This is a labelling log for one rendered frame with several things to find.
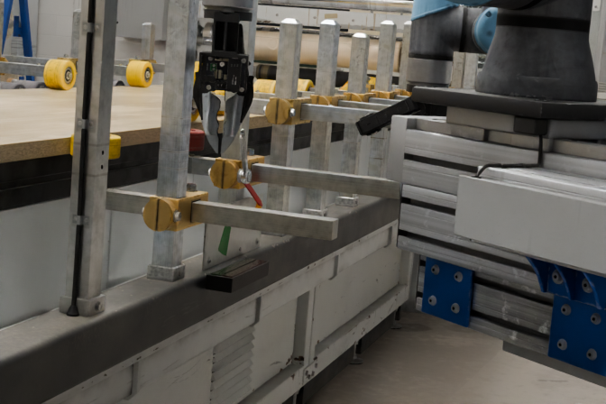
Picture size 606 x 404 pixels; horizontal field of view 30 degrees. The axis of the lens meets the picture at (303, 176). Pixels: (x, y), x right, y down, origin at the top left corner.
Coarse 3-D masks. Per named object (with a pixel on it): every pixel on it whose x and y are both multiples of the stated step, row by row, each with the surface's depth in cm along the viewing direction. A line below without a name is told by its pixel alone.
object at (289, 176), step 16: (192, 160) 204; (208, 160) 203; (256, 176) 200; (272, 176) 199; (288, 176) 198; (304, 176) 197; (320, 176) 196; (336, 176) 195; (352, 176) 195; (368, 176) 196; (352, 192) 195; (368, 192) 194; (384, 192) 193
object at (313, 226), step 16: (112, 192) 181; (128, 192) 182; (112, 208) 182; (128, 208) 181; (192, 208) 177; (208, 208) 176; (224, 208) 175; (240, 208) 175; (256, 208) 176; (224, 224) 176; (240, 224) 175; (256, 224) 174; (272, 224) 173; (288, 224) 172; (304, 224) 171; (320, 224) 171; (336, 224) 172
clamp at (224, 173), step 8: (216, 160) 197; (224, 160) 195; (232, 160) 196; (240, 160) 196; (248, 160) 199; (256, 160) 202; (216, 168) 195; (224, 168) 194; (232, 168) 194; (240, 168) 196; (248, 168) 199; (216, 176) 195; (224, 176) 194; (232, 176) 194; (216, 184) 195; (224, 184) 195; (232, 184) 194; (240, 184) 196; (256, 184) 204
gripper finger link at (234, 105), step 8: (232, 96) 169; (240, 96) 169; (232, 104) 169; (240, 104) 169; (232, 112) 169; (240, 112) 169; (232, 120) 166; (224, 128) 170; (232, 128) 165; (224, 136) 170; (232, 136) 170; (224, 144) 170
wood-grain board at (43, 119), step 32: (0, 96) 259; (32, 96) 268; (64, 96) 277; (128, 96) 296; (160, 96) 307; (0, 128) 188; (32, 128) 192; (64, 128) 197; (128, 128) 206; (160, 128) 215; (192, 128) 229; (0, 160) 165
